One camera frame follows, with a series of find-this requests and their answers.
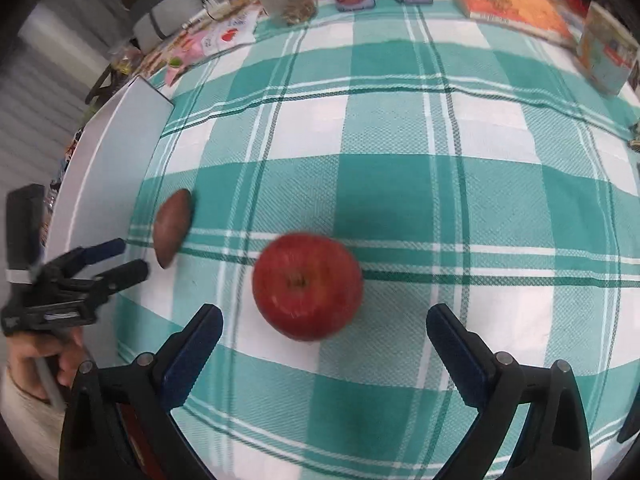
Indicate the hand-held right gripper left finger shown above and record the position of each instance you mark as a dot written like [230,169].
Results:
[192,355]

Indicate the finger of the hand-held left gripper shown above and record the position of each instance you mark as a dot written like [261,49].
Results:
[125,272]
[105,249]

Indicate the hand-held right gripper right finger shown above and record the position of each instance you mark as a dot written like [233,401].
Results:
[457,355]

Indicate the sweet potato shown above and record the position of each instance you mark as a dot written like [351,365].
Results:
[172,227]

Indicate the white board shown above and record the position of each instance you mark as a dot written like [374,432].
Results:
[115,170]

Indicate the red apple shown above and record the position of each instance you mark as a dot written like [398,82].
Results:
[307,285]

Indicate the person's left forearm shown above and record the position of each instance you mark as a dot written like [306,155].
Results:
[25,430]

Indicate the person's left hand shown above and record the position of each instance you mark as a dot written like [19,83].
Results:
[25,360]

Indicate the grey curtain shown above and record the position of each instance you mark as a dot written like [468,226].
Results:
[30,125]

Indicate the teal plaid cloth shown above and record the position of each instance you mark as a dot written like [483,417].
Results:
[400,185]

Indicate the pink snack packet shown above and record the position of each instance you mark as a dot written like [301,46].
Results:
[187,55]

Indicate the grey pillow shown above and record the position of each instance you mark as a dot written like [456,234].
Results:
[170,10]

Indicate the white snack packet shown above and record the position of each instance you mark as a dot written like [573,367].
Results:
[230,32]

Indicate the bunch of keys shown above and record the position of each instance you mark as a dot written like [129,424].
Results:
[635,137]

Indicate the printed tin box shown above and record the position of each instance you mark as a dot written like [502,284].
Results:
[607,50]

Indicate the orange book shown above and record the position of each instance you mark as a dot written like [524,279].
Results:
[505,2]

